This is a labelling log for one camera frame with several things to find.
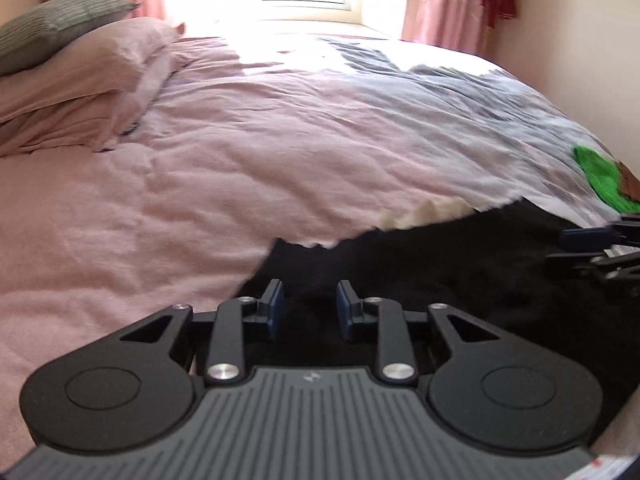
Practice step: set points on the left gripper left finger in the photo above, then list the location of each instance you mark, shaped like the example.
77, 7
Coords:
271, 307

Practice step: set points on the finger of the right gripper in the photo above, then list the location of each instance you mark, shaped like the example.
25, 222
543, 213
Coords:
588, 234

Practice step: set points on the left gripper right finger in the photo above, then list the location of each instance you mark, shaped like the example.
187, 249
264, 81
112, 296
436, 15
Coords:
348, 308

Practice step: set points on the black sweater with cream collar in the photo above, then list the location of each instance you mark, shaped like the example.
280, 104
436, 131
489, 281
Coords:
495, 265

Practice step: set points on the green knitted garment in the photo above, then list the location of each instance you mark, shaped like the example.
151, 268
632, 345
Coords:
606, 179

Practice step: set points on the brown garment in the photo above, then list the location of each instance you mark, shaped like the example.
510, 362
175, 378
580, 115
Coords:
629, 183

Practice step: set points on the pink and grey duvet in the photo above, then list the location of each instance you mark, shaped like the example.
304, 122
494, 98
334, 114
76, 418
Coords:
310, 140

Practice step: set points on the lower pink pillow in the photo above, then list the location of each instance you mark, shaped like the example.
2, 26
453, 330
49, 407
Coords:
92, 121

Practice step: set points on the pink pillow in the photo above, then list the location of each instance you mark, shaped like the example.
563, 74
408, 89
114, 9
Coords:
92, 121
110, 58

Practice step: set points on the right pink curtain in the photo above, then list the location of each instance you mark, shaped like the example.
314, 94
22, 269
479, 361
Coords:
458, 25

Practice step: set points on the upper pink pillow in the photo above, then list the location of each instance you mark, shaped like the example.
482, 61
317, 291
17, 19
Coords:
110, 58

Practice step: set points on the grey checked pillow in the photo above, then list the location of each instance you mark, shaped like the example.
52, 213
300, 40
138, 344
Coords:
33, 37

